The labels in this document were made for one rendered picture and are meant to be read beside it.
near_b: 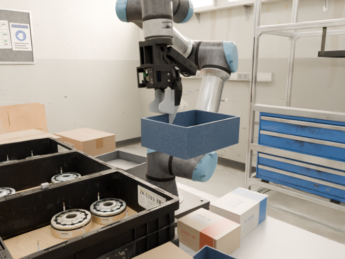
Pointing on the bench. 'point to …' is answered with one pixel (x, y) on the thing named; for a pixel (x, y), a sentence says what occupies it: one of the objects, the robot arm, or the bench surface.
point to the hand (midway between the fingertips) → (170, 119)
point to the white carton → (242, 208)
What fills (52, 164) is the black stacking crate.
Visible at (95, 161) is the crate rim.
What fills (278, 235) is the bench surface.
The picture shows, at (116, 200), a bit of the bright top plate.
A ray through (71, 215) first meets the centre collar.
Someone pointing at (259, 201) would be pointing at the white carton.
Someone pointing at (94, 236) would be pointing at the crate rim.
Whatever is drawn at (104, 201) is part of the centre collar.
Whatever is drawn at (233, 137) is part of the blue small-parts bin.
